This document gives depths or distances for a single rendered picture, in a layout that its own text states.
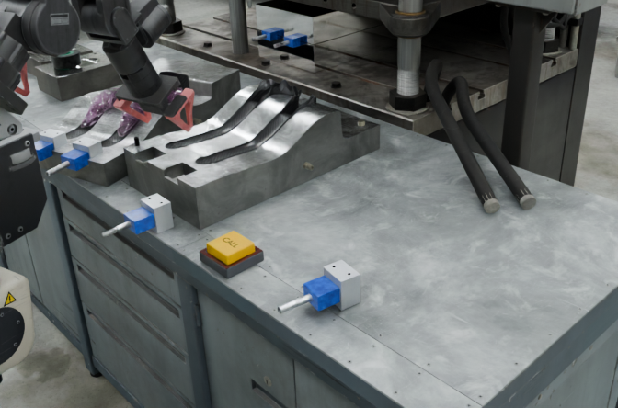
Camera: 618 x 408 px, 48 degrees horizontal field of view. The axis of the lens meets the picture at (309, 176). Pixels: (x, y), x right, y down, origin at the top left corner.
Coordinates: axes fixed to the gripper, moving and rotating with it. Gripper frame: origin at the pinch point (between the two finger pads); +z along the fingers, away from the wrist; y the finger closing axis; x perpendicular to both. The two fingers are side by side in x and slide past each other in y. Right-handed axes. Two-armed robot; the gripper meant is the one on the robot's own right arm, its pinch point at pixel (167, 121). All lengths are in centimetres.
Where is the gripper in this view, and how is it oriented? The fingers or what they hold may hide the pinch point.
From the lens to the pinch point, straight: 130.4
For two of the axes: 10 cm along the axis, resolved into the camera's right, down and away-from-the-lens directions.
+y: -8.6, -2.0, 4.6
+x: -4.3, 7.7, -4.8
